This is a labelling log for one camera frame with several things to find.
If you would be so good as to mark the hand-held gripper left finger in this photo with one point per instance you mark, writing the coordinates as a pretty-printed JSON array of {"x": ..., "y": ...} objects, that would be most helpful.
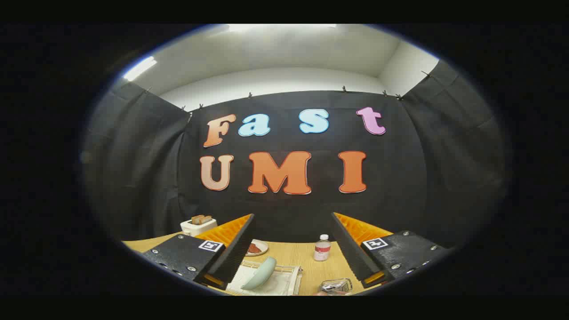
[{"x": 235, "y": 253}]

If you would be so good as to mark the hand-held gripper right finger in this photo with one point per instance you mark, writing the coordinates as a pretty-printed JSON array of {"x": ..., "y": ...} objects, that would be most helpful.
[{"x": 351, "y": 253}]

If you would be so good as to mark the light green plate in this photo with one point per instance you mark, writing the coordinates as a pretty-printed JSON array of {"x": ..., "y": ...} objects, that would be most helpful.
[{"x": 262, "y": 273}]

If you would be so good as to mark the beige round meat dish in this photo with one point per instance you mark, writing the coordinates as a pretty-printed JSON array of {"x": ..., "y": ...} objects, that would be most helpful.
[{"x": 263, "y": 251}]

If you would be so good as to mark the red raw meat slice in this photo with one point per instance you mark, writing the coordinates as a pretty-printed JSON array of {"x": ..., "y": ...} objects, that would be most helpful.
[{"x": 254, "y": 248}]

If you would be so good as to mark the clear bottle with red label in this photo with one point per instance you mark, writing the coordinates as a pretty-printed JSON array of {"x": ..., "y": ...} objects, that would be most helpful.
[{"x": 322, "y": 251}]

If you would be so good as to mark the brown toast slice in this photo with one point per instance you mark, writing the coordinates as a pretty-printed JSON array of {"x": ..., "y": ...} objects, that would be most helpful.
[
  {"x": 196, "y": 220},
  {"x": 207, "y": 218}
]

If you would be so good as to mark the white toaster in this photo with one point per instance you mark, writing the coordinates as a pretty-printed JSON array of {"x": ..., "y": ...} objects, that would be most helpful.
[{"x": 195, "y": 229}]

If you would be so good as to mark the white drip tray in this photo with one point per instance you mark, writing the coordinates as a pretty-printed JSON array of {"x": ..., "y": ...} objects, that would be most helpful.
[{"x": 280, "y": 284}]

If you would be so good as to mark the black backdrop cloth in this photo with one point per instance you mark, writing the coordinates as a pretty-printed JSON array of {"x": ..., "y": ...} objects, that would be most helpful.
[{"x": 289, "y": 209}]

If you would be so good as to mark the ceiling light strip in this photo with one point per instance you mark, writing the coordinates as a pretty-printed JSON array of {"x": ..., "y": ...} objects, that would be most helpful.
[{"x": 140, "y": 68}]

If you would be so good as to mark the ceiling light panel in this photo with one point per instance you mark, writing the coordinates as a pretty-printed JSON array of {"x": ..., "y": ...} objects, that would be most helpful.
[{"x": 280, "y": 27}]

